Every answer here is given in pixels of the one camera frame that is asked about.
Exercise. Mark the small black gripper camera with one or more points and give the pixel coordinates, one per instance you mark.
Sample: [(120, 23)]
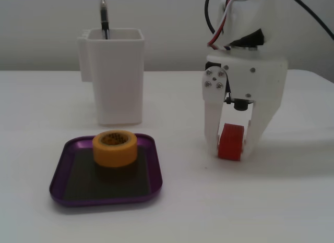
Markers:
[(240, 104)]

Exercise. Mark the purple metal tray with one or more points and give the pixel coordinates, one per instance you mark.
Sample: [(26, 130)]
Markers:
[(78, 175)]

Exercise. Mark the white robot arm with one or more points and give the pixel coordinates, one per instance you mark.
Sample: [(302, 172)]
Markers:
[(250, 16)]

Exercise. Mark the red cube block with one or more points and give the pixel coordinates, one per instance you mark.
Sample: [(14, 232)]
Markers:
[(231, 144)]

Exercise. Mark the black clear ballpoint pen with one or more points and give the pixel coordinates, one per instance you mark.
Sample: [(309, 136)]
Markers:
[(104, 16)]

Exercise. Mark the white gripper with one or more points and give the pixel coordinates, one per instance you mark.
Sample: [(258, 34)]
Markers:
[(257, 79)]

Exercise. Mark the white plastic pen holder box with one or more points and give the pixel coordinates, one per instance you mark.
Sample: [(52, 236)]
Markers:
[(117, 81)]

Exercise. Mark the yellow masking tape roll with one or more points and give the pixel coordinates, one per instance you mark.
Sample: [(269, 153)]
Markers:
[(114, 153)]

